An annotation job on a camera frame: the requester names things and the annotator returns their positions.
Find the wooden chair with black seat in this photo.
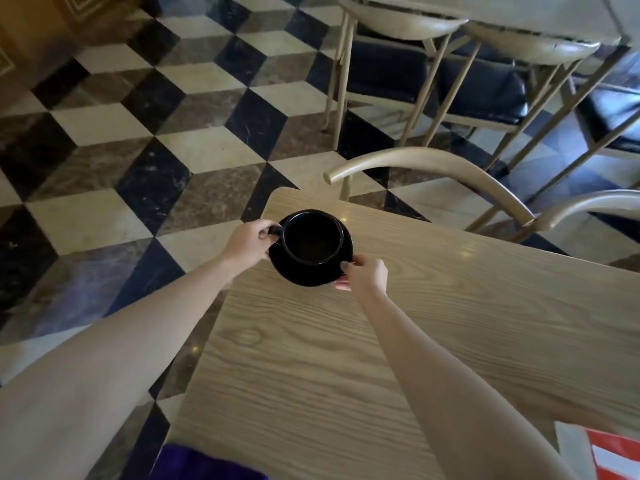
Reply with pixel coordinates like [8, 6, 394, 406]
[574, 70, 640, 161]
[322, 0, 470, 151]
[424, 21, 602, 171]

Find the brown wooden cabinet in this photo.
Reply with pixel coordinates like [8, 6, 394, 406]
[0, 0, 153, 93]

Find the person's left hand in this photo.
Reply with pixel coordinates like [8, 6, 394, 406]
[218, 219, 284, 276]

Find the person's right hand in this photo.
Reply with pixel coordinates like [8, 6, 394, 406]
[333, 255, 389, 299]

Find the black saucer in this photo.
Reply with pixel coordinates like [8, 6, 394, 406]
[268, 218, 355, 287]

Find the black coffee cup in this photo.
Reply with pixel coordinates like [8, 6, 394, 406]
[267, 210, 346, 267]

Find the red and white paper bag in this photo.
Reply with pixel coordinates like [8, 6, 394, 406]
[553, 421, 640, 480]

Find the person's left forearm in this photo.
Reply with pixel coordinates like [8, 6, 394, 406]
[0, 255, 241, 480]

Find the purple garment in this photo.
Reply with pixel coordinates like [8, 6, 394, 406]
[154, 443, 272, 480]

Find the person's right forearm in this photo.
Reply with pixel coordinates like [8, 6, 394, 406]
[350, 289, 581, 480]

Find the light wooden curved-back chair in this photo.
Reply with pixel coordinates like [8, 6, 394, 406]
[323, 147, 640, 245]

